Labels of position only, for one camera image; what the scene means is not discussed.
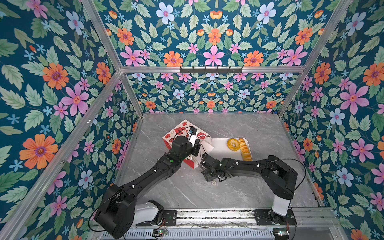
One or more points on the aluminium frame corner post right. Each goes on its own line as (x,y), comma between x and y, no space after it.
(330,27)

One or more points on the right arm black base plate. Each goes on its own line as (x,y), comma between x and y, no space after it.
(266,217)

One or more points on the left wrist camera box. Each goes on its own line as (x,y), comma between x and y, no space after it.
(193,132)

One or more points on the aluminium frame back bar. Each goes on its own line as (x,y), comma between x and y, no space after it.
(267,69)

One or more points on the aluminium frame corner post left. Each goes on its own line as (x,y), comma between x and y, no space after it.
(99,26)

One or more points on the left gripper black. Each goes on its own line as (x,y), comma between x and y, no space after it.
(196,147)

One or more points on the black hook rail on wall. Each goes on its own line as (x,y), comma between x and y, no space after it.
(209,70)

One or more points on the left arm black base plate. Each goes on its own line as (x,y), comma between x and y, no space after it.
(164,218)

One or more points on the white perforated cable duct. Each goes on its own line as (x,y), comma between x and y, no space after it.
(198,234)

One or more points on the yellow fake donut bread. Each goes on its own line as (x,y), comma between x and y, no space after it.
(233,144)

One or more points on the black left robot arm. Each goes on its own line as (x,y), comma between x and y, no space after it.
(117,211)

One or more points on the fake sliced bread loaf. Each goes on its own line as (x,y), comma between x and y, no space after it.
(245,151)

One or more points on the aluminium frame corner post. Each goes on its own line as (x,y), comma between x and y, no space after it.
(99,26)
(330,27)

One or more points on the aluminium frame bar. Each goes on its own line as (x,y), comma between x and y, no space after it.
(267,69)
(26,208)

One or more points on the aluminium frame left bar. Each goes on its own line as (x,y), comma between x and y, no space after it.
(26,208)

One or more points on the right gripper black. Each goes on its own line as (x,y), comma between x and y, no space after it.
(205,173)

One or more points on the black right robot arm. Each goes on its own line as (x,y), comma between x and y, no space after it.
(278,175)

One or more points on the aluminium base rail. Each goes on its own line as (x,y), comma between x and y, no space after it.
(306,217)

